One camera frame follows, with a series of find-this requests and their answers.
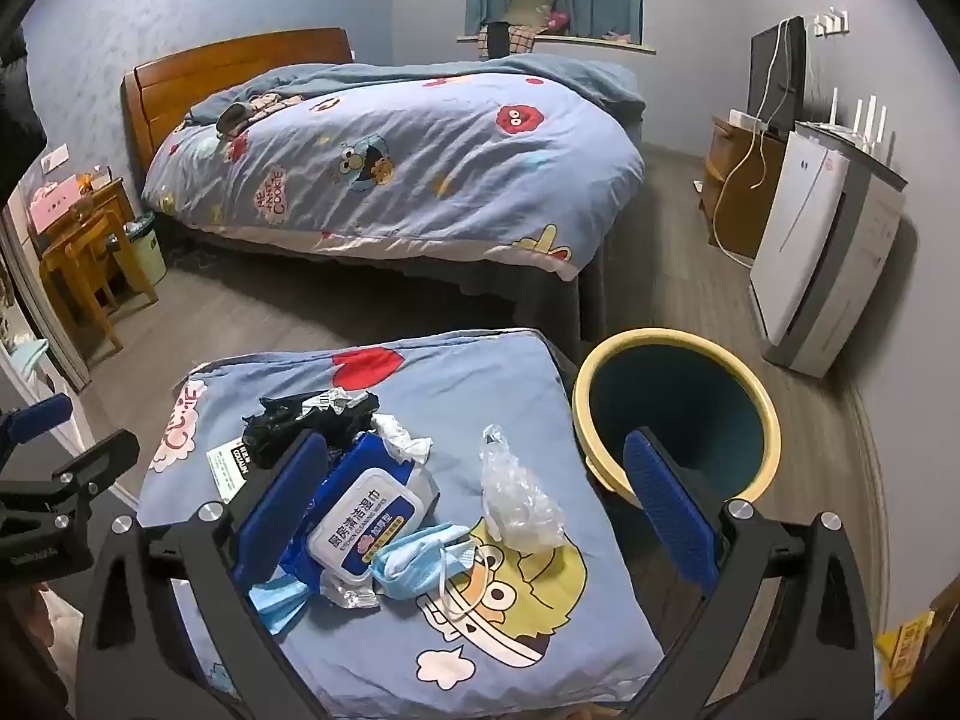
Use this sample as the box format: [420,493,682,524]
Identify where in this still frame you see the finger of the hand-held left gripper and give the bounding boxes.
[0,429,142,520]
[0,392,76,466]

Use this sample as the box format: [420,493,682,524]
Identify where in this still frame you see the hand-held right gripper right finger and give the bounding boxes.
[622,427,882,720]

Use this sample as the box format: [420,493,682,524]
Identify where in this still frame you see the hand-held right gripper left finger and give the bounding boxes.
[75,431,335,720]

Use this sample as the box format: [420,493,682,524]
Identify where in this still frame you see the white paper card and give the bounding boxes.
[206,441,260,503]

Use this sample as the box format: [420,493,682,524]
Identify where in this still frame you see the black plastic bag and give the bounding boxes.
[241,388,380,470]

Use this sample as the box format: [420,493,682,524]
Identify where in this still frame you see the blue wet wipes pack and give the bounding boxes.
[277,435,440,608]

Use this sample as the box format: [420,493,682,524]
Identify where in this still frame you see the yellow-rimmed teal trash bin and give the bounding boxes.
[571,328,782,505]

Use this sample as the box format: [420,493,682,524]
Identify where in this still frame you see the white tissue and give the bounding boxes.
[371,412,436,466]

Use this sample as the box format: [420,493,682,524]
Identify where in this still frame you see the light blue face mask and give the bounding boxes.
[371,523,496,631]

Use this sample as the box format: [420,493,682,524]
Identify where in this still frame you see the clear plastic bag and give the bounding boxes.
[480,424,567,552]

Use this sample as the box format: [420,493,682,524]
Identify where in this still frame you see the small green-lidded trash can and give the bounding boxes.
[105,211,167,297]

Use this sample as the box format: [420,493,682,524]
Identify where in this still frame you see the person's left hand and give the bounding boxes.
[13,591,83,715]

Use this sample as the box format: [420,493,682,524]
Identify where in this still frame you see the wooden chair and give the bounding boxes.
[39,210,160,353]

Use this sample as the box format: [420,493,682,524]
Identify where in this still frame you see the pink box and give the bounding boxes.
[30,176,83,222]

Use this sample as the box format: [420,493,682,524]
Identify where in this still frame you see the wooden desk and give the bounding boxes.
[26,178,136,293]

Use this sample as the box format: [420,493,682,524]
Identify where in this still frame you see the grey bed base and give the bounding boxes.
[161,229,608,342]

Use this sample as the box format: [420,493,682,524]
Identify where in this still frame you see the yellow packet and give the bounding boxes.
[874,607,938,698]

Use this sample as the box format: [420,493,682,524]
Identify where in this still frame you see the white air purifier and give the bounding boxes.
[750,120,908,377]

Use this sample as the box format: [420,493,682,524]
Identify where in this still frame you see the wooden cabinet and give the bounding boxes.
[699,114,788,260]

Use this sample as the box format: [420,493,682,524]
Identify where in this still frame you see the printed blue duvet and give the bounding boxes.
[141,75,646,282]

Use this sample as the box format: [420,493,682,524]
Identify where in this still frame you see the wooden bed headboard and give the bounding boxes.
[122,28,355,200]

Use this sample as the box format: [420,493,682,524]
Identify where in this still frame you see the white router with antennas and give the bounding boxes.
[806,86,897,162]

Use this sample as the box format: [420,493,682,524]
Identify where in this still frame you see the plain grey-blue blanket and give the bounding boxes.
[184,52,646,128]

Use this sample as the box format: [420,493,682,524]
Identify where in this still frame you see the black television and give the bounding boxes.
[748,15,809,137]

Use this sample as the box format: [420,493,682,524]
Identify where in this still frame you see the window sill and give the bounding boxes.
[457,34,657,55]

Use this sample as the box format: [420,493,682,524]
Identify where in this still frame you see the white cable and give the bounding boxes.
[709,15,807,267]

